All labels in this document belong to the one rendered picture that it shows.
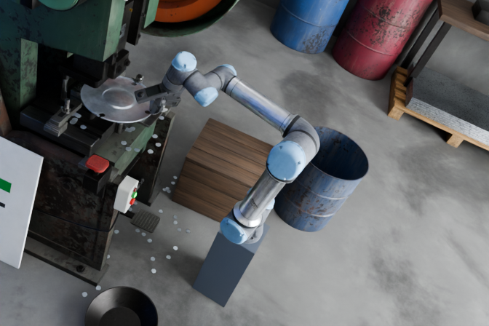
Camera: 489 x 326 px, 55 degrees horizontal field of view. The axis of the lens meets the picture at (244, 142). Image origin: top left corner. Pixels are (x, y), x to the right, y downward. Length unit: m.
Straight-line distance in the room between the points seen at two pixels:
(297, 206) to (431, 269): 0.96
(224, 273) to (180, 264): 0.32
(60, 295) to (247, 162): 1.09
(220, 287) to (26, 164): 0.99
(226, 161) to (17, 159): 1.01
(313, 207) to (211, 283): 0.74
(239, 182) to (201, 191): 0.23
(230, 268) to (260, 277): 0.41
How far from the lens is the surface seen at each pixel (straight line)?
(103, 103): 1.90
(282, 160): 1.49
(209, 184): 2.46
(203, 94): 1.61
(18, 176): 2.04
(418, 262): 3.14
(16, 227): 2.19
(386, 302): 2.81
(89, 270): 2.30
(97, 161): 1.70
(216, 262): 2.14
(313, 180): 2.52
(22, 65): 1.86
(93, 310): 2.19
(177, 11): 2.04
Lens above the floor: 1.98
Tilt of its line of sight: 39 degrees down
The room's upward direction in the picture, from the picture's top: 24 degrees clockwise
